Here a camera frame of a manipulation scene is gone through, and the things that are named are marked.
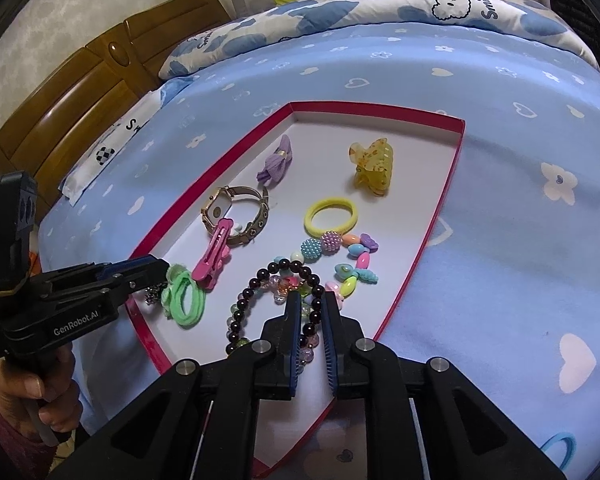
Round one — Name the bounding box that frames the yellow hair tie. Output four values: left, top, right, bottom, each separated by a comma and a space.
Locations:
304, 198, 357, 238

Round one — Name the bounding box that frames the white printed pillow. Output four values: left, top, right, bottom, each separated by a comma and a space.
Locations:
62, 80, 201, 206

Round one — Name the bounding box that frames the green hair tie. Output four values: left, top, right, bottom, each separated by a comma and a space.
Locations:
161, 264, 207, 330

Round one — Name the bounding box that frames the blue hair tie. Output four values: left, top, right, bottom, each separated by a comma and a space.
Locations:
540, 432, 581, 468

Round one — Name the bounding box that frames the person's left hand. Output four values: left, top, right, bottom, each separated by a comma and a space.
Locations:
0, 347, 83, 447

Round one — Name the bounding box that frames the purple bow hair clip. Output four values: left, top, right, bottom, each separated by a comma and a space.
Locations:
256, 135, 293, 188

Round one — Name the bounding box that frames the person's left forearm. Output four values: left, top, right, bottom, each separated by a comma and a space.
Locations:
0, 390, 58, 480

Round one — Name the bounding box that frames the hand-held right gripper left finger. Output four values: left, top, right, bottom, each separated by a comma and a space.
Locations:
47, 291, 303, 480

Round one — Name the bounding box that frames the blue white cartoon pillow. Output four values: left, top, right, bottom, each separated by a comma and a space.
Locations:
159, 0, 596, 81

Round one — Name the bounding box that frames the rose gold wristwatch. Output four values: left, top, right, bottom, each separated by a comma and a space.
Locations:
201, 185, 271, 247

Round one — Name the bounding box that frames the pink hair clip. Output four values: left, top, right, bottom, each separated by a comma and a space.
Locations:
191, 218, 233, 290

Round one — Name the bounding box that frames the wooden headboard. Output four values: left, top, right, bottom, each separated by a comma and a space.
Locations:
0, 0, 231, 186

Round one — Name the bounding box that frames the pastel crystal bead bracelet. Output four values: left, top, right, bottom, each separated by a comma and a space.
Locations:
227, 272, 326, 363

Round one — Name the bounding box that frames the black bead bracelet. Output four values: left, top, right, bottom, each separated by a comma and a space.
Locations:
224, 258, 327, 356

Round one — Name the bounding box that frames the yellow claw hair clip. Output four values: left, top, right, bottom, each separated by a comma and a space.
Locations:
349, 137, 396, 197

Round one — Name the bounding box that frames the blue flower printed bed sheet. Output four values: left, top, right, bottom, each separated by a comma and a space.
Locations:
37, 20, 600, 480

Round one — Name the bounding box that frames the red-rimmed white tray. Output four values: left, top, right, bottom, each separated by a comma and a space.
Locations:
129, 101, 466, 478

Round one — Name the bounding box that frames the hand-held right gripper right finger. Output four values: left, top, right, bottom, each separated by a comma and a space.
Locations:
322, 291, 569, 480

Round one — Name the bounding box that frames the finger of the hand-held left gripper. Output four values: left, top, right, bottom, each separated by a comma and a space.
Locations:
87, 255, 171, 284
102, 277, 170, 306

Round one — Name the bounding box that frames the black puffer jacket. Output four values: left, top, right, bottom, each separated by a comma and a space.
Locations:
550, 0, 600, 73

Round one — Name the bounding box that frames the colourful plastic bead bracelet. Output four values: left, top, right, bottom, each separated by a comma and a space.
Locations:
300, 230, 381, 302

